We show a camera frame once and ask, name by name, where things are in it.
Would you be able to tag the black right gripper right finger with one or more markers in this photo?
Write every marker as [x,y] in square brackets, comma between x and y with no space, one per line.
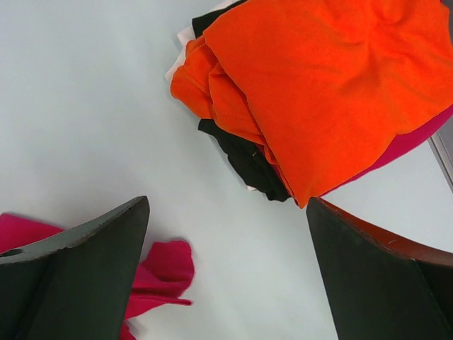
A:
[380,285]

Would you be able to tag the magenta t shirt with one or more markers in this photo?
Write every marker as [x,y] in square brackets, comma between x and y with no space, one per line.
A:
[161,279]
[404,143]

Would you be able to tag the magenta folded t shirt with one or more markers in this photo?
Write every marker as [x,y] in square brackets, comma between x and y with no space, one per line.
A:
[404,143]

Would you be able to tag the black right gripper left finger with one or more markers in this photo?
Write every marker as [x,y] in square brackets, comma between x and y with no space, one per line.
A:
[75,284]

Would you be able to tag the black t shirt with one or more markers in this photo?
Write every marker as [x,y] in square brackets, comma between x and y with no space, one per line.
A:
[249,161]

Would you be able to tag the orange t shirt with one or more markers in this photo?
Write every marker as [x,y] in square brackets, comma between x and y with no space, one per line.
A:
[324,87]

